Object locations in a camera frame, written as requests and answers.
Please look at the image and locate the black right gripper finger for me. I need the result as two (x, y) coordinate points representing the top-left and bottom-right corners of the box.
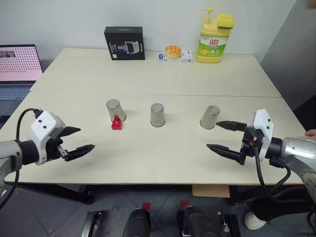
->
(206, 144), (247, 166)
(215, 120), (248, 132)

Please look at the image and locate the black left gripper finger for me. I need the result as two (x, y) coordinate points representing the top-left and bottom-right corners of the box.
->
(64, 144), (96, 162)
(58, 126), (82, 138)

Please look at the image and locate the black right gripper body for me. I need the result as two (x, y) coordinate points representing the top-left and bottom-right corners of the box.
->
(240, 127), (260, 158)

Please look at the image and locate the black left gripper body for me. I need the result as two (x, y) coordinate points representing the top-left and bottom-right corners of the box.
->
(45, 137), (69, 161)

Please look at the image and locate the upturned steel cup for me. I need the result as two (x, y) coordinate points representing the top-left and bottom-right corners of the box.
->
(199, 105), (221, 130)
(106, 99), (127, 123)
(150, 103), (166, 128)

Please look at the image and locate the brown cardboard piece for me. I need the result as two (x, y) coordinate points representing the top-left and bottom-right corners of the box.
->
(192, 184), (231, 198)

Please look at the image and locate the small red block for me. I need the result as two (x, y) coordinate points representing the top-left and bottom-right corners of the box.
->
(111, 115), (124, 131)

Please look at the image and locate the black trouser leg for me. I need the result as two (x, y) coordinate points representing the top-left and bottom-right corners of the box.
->
(251, 194), (316, 223)

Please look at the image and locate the white shoe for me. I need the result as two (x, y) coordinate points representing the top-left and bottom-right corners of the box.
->
(244, 210), (268, 230)

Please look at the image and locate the dark rounded shape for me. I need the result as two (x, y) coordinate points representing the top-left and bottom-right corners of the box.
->
(181, 205), (221, 237)
(122, 207), (152, 237)

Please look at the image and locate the orange item on white box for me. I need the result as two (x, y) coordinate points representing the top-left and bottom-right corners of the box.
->
(158, 49), (194, 64)

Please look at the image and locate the yellow dish soap bottle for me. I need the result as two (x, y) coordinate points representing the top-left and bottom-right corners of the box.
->
(196, 7), (233, 64)

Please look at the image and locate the open grey laptop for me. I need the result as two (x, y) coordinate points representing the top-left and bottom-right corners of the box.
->
(0, 44), (44, 117)

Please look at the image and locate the golden bread bun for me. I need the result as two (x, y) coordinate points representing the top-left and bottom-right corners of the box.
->
(164, 44), (183, 60)

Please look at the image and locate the black product box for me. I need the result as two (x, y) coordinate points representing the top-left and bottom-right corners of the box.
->
(103, 25), (146, 61)

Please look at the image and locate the yellow sponge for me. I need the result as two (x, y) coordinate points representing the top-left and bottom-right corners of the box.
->
(217, 13), (236, 31)

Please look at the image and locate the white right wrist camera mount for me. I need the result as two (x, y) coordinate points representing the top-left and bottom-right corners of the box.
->
(246, 109), (275, 161)

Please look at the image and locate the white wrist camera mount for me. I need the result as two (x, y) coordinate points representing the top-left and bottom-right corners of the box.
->
(246, 109), (275, 161)
(27, 111), (67, 166)

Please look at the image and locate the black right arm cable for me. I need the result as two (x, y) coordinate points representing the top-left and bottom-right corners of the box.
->
(253, 145), (292, 198)

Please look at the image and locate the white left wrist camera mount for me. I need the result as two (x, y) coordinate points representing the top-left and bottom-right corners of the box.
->
(27, 111), (67, 166)

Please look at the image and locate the black table leg frame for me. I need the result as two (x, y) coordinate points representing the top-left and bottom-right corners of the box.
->
(4, 182), (95, 205)
(226, 185), (311, 206)

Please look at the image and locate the black metal floor bracket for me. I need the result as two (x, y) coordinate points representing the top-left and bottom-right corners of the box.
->
(216, 210), (242, 237)
(80, 210), (105, 237)

